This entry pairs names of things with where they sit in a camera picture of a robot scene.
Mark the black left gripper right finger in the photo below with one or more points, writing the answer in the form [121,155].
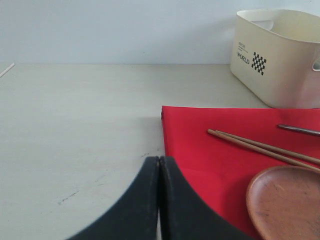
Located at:
[183,214]

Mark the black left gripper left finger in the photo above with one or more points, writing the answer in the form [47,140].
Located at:
[134,216]

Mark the wooden chopstick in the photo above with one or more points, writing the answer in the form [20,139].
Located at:
[276,155]
[268,147]

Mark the brown wooden plate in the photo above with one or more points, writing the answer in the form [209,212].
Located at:
[283,203]

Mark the silver table knife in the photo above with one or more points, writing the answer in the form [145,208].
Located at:
[299,129]

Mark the red table cloth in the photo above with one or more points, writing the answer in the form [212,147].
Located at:
[220,171]

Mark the cream plastic storage bin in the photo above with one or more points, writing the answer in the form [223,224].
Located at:
[276,55]

